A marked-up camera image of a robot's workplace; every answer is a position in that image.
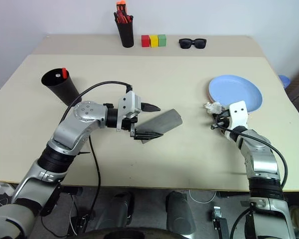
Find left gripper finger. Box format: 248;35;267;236
134;128;164;140
142;102;162;113

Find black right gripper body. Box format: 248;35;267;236
212;110;232;126

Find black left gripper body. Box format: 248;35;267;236
120;113;141;138

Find white tissue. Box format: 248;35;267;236
203;101;223;116

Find grey glasses case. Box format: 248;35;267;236
135;108;184;145

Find blue plate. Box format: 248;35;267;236
208;74;264;114

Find wide black cup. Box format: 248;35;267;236
40;67;83;107

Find tall black pen cup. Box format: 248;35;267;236
116;20;135;48

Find blue round container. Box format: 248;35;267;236
278;74;291;88

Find green wooden block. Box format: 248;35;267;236
157;34;168;47

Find black sunglasses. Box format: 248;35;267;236
178;38;207;50

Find dark rounded shape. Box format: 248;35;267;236
99;191;136;230
165;190;197;234

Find tall orange-capped marker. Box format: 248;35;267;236
116;0;128;13

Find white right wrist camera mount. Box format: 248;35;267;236
225;100;249;130

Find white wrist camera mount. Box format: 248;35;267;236
225;100;249;130
115;90;143;131

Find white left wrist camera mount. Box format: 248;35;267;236
115;90;143;131

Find white floor cable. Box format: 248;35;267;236
188;190;218;204

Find small metal bracket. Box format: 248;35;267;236
211;205;229;239

